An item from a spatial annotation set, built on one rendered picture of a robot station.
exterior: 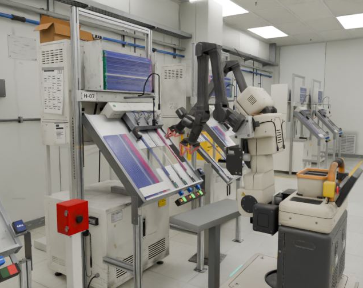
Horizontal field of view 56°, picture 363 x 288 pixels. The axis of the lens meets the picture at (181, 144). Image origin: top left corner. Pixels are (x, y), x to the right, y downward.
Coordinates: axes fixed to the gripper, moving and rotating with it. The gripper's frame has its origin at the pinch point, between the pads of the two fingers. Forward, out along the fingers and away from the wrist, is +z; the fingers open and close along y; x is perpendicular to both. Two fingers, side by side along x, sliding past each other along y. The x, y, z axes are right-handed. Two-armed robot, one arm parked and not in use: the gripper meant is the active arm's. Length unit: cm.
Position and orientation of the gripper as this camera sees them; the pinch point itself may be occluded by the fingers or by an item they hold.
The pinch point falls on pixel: (171, 136)
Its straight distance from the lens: 243.7
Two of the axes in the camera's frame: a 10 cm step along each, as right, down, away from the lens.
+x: 5.6, 7.7, -3.0
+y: -5.6, 0.7, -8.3
